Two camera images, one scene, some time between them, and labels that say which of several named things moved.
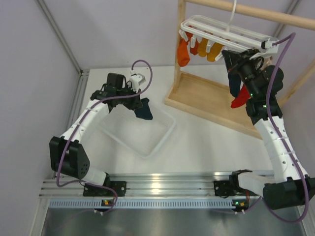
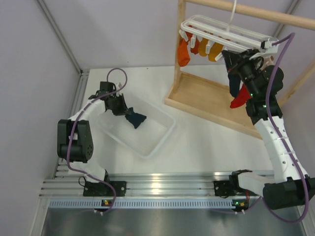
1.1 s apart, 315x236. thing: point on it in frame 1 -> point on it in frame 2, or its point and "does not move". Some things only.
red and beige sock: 243,97 does not move
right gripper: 234,60 does not move
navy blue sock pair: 235,81 does not move
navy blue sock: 144,112 -> 135,118
